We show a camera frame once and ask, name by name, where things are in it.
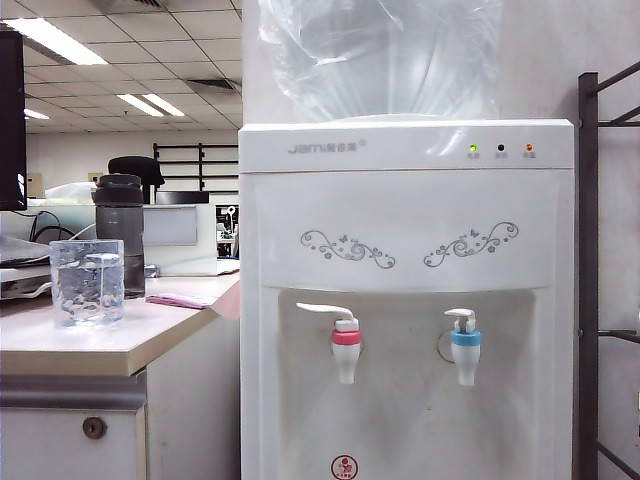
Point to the dark metal jug rack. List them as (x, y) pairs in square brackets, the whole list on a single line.
[(588, 200)]

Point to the white laptop stand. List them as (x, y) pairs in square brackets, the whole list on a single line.
[(25, 285)]

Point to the blue cold water tap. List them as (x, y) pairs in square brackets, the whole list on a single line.
[(466, 350)]

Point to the beige wall box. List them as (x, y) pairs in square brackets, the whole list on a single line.
[(35, 185)]

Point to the round metal cabinet lock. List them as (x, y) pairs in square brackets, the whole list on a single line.
[(94, 427)]

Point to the white office partition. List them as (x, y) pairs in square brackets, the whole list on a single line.
[(200, 250)]

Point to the long ceiling light panel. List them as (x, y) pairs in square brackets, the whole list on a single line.
[(55, 40)]

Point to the black white printed panel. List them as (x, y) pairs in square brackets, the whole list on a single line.
[(227, 230)]

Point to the grey lidded water bottle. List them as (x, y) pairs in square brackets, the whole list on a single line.
[(120, 225)]

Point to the red hot water tap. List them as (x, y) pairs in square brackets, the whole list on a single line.
[(345, 345)]

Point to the black background shelf rack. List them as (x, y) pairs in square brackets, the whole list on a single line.
[(220, 162)]

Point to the white floor water dispenser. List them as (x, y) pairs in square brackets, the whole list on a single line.
[(425, 200)]

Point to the pink paper booklet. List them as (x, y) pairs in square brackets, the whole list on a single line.
[(175, 300)]

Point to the small dark desk item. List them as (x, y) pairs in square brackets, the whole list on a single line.
[(152, 271)]

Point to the black flat box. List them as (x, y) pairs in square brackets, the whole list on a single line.
[(182, 198)]

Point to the inverted bagged water jug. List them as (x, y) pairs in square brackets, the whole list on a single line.
[(375, 60)]

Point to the silver laptop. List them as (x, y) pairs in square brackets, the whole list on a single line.
[(25, 250)]

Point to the clear plastic mug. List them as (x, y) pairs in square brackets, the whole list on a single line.
[(85, 285)]

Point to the small ceiling light panel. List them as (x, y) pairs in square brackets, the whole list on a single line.
[(36, 114)]

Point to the double ceiling light panel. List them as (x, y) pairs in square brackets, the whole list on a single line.
[(150, 105)]

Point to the ceiling air vent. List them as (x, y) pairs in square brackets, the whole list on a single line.
[(215, 85)]

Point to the black computer monitor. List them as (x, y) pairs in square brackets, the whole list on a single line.
[(12, 125)]

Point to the black office chair backrest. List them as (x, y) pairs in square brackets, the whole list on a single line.
[(135, 167)]

